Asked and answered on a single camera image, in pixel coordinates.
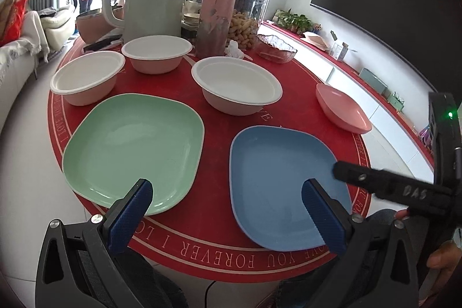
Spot green square plate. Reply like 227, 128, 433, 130
62, 93, 205, 216

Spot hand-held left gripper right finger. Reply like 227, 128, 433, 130
301, 178, 430, 308

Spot blue square plate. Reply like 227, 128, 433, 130
230, 125, 352, 251

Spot pink flat box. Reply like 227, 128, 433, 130
300, 32, 331, 51

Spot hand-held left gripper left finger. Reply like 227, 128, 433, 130
35, 178, 154, 308

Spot crumpled white tissue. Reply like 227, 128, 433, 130
225, 40, 247, 59

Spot cream leather armchair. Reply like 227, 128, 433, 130
39, 6, 79, 53

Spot large green box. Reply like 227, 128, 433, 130
359, 68, 391, 98

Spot pink square plate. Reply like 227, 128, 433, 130
316, 83, 372, 134

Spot white fringed sofa throw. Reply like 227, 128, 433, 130
0, 10, 52, 135

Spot black remote control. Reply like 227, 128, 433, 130
82, 35, 124, 54

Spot clear glass dish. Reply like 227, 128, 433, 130
257, 34, 298, 64

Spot small green box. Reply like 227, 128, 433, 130
388, 92, 405, 111

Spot stack of small dishes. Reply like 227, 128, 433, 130
181, 13, 201, 38

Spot white and red TV cabinet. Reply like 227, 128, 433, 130
260, 21, 436, 182

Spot pink lidded water bottle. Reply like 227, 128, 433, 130
195, 0, 243, 59

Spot red round table mat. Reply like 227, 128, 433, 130
48, 25, 372, 275

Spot glass jar of peanuts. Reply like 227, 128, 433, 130
226, 0, 269, 51

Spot green potted plant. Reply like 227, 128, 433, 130
276, 9, 313, 35

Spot person's right hand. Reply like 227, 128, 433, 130
394, 209, 462, 270

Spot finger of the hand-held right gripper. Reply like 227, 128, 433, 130
333, 161, 454, 217

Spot pink metal-rimmed bowl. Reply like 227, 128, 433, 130
76, 9, 117, 44

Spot black cable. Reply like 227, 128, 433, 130
204, 280, 218, 308

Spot white paper bowl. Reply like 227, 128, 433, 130
50, 51, 125, 107
121, 36, 193, 74
191, 56, 283, 116

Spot clear acrylic box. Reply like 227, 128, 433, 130
330, 41, 350, 62

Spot person's dark trousers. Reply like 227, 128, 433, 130
72, 209, 428, 308

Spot red patterned cushion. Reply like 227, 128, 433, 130
0, 0, 30, 47

